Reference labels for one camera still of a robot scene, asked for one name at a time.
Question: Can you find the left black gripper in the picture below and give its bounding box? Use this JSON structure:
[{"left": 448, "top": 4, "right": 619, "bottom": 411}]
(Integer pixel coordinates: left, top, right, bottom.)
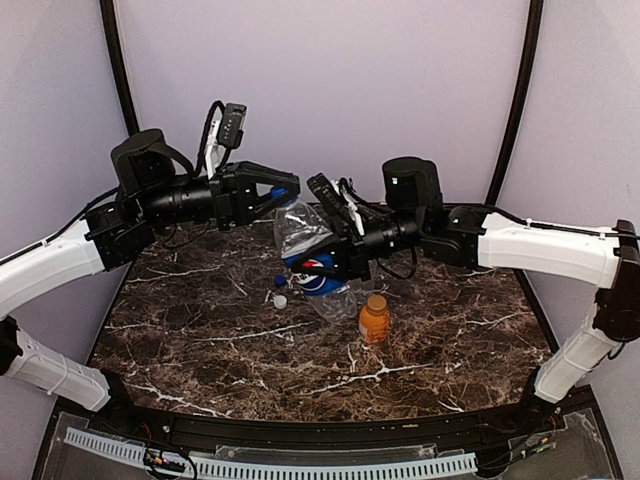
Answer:
[{"left": 139, "top": 159, "right": 302, "bottom": 230}]

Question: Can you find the white bottle cap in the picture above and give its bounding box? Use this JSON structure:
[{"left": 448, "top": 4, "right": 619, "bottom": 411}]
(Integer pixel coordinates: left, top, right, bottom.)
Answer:
[{"left": 273, "top": 295, "right": 288, "bottom": 309}]

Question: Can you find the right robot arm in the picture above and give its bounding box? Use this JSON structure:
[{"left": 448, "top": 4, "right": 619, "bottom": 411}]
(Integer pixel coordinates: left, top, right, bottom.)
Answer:
[{"left": 283, "top": 156, "right": 639, "bottom": 434}]

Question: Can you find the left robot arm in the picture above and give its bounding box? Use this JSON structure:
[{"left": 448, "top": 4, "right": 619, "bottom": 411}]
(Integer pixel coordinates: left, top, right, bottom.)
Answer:
[{"left": 1, "top": 129, "right": 300, "bottom": 436}]

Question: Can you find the orange juice bottle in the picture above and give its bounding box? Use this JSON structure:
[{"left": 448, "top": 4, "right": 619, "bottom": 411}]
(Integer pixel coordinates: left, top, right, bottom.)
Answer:
[{"left": 359, "top": 295, "right": 391, "bottom": 345}]

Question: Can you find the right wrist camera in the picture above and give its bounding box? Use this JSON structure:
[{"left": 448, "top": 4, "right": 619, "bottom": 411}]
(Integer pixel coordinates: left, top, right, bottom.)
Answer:
[{"left": 307, "top": 173, "right": 365, "bottom": 236}]

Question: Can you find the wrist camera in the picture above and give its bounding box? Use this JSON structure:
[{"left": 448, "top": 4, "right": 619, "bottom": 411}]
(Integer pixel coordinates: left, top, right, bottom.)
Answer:
[
  {"left": 195, "top": 100, "right": 247, "bottom": 179},
  {"left": 307, "top": 173, "right": 365, "bottom": 236}
]

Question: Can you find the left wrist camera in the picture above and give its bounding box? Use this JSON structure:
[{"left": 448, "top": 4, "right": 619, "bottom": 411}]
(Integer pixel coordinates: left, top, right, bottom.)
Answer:
[{"left": 195, "top": 100, "right": 247, "bottom": 179}]

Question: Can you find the right black frame post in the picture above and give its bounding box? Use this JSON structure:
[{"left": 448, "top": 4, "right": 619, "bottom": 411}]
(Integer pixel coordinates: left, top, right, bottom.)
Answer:
[{"left": 485, "top": 0, "right": 544, "bottom": 206}]

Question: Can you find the black frame post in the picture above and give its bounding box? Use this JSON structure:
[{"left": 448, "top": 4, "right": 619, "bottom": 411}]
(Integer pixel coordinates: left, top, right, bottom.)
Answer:
[
  {"left": 485, "top": 0, "right": 544, "bottom": 206},
  {"left": 99, "top": 0, "right": 140, "bottom": 136}
]

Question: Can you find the black front rail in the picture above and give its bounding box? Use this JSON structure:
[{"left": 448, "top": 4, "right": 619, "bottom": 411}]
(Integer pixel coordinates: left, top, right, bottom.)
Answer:
[{"left": 90, "top": 404, "right": 554, "bottom": 451}]

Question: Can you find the left black frame post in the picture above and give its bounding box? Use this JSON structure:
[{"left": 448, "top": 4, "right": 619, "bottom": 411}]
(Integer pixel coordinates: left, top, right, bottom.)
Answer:
[{"left": 99, "top": 0, "right": 140, "bottom": 136}]

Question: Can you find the white slotted cable duct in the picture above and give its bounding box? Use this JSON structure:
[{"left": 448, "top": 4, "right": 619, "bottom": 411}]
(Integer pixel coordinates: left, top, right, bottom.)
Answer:
[{"left": 64, "top": 427, "right": 477, "bottom": 479}]

